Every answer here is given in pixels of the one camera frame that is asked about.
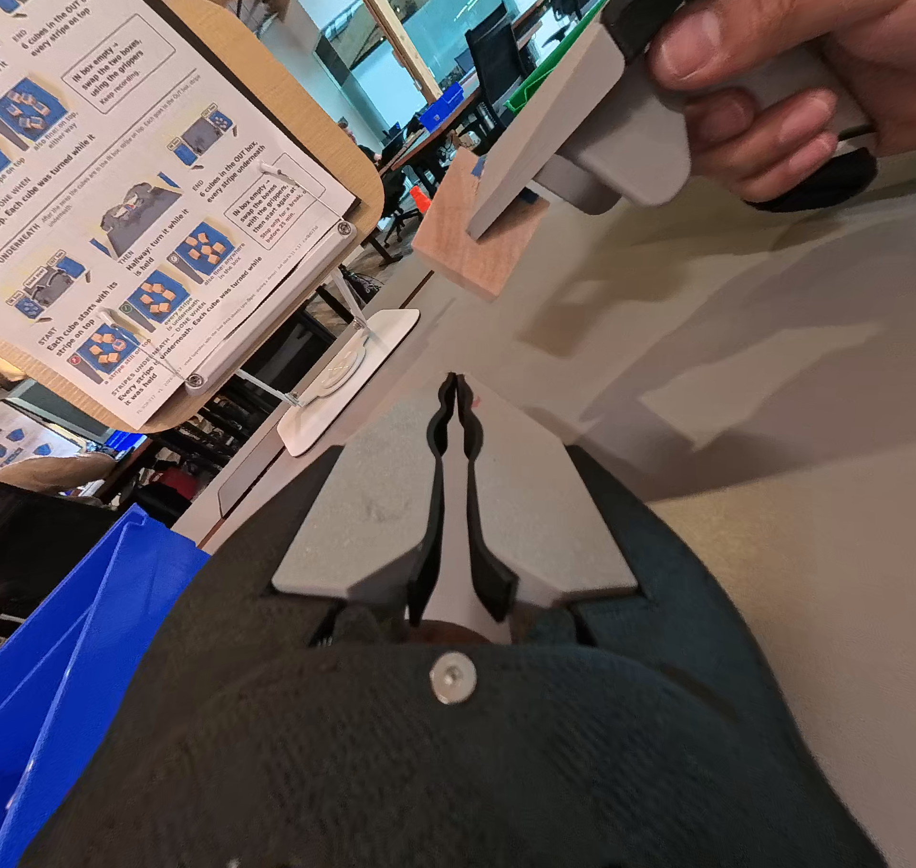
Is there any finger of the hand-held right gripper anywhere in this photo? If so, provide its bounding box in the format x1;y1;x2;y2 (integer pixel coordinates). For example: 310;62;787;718
526;158;622;216
465;22;628;242

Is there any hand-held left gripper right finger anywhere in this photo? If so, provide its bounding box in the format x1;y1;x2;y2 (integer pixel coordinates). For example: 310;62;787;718
455;374;639;623

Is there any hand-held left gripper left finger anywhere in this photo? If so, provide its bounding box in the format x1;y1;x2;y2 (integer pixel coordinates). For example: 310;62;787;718
272;372;459;627

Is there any green plastic bin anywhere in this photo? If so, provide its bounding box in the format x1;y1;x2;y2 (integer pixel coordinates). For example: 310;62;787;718
504;0;618;114

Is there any wooden cube with blue stripe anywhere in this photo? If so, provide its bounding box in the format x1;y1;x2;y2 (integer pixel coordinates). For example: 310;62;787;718
413;149;551;302

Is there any blue plastic bin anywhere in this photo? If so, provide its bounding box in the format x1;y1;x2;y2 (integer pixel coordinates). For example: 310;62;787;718
0;503;212;868

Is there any person's right hand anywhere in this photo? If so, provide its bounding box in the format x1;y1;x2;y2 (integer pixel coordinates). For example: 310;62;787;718
646;0;916;204

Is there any black office chair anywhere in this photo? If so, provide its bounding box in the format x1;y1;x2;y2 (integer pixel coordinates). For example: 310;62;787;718
465;1;536;116

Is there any small blue bin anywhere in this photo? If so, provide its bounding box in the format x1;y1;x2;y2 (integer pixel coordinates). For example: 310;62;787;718
418;84;468;131

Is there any wooden office desk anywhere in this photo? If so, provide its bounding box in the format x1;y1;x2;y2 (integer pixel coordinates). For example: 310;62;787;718
379;88;516;264

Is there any white document stand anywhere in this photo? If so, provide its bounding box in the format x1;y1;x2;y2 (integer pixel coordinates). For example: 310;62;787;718
182;217;422;459

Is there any printed instruction sheet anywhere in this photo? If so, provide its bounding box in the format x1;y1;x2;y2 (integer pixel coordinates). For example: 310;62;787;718
0;0;356;429

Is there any wooden post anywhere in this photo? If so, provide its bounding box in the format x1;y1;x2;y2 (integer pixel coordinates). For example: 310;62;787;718
335;0;442;102

